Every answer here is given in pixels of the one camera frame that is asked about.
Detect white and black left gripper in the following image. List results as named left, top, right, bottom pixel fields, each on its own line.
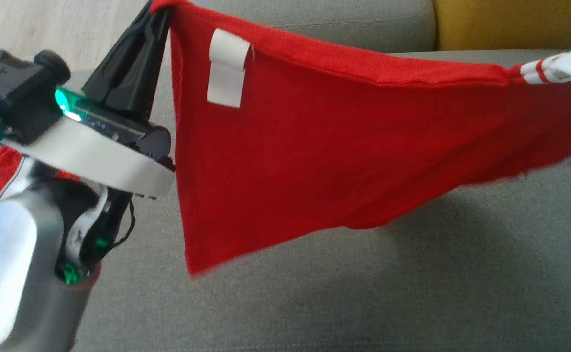
left=2, top=4, right=176, bottom=197

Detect red shorts with white trim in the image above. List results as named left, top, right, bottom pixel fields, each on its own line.
left=0, top=146, right=79, bottom=242

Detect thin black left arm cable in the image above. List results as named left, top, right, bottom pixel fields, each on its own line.
left=113, top=199, right=137, bottom=251

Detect yellow sofa cushion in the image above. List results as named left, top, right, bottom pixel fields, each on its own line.
left=432, top=0, right=571, bottom=52

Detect grey sofa cushion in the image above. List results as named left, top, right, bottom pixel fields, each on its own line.
left=188, top=0, right=437, bottom=54

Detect large grey sofa seat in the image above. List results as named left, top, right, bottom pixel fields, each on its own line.
left=66, top=46, right=571, bottom=352

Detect red garment with striped cuffs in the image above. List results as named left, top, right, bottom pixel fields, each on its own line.
left=150, top=0, right=571, bottom=278

